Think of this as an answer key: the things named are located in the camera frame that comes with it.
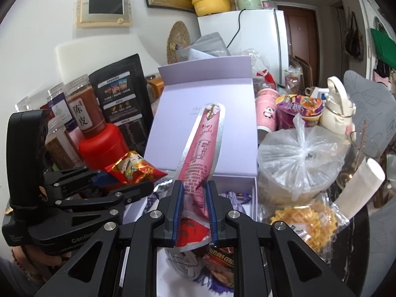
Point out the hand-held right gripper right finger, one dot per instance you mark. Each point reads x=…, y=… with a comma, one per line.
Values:
x=212, y=213

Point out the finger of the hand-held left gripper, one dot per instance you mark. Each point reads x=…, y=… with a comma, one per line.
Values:
x=77, y=179
x=123, y=196

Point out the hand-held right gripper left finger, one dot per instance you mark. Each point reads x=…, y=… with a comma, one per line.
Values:
x=177, y=213

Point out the red snack packet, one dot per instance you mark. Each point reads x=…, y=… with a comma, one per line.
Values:
x=133, y=168

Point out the purple silver snack packet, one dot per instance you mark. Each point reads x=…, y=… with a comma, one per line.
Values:
x=185, y=266

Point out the pink sachet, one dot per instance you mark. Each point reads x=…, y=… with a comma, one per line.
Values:
x=201, y=148

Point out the lavender gift box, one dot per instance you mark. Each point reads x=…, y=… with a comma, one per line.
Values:
x=232, y=136

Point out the person's left forearm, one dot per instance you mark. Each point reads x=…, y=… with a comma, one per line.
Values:
x=15, y=281

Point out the person's left hand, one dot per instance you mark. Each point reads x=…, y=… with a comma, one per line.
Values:
x=21, y=255

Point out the brown spice jar silver lid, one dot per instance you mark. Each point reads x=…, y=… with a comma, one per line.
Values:
x=62, y=148

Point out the red bottle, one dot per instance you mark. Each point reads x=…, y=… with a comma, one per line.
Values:
x=102, y=148

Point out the purple label jar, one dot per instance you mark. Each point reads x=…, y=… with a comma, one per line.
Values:
x=57, y=105

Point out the brown jar white label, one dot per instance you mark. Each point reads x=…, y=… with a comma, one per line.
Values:
x=83, y=111

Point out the black stand-up pouch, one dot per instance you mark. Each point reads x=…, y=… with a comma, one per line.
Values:
x=123, y=99

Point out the waffle cookie pack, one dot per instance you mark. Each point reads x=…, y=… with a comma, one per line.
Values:
x=306, y=222

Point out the plastic bag covered bowl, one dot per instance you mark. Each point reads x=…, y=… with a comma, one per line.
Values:
x=297, y=167

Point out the pink paper cup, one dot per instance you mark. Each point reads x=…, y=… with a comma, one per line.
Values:
x=267, y=111

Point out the white foam board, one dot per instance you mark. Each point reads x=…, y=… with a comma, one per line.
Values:
x=92, y=55

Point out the purple instant noodle cup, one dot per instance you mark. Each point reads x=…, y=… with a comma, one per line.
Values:
x=300, y=111

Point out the white paper roll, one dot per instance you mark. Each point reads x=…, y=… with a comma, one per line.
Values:
x=362, y=185

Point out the white mug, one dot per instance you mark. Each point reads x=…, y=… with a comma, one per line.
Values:
x=315, y=92

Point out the clear plastic wrapper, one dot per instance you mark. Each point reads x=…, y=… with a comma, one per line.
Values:
x=258, y=58

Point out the woven straw mat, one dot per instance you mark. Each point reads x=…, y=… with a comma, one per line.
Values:
x=178, y=41

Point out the grey foil pouch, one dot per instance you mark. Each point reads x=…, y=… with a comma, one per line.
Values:
x=207, y=46

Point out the white fridge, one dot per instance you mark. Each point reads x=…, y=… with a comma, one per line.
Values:
x=256, y=34

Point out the grey leaf-pattern chair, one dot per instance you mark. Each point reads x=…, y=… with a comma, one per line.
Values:
x=374, y=108

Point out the brown door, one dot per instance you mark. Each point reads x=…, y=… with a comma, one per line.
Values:
x=300, y=37

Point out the black hanging bag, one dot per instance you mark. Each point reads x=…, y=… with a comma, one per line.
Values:
x=354, y=40

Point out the green tote bag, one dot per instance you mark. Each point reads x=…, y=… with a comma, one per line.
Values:
x=385, y=48

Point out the wall intercom panel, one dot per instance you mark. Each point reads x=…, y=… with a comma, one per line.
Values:
x=105, y=9

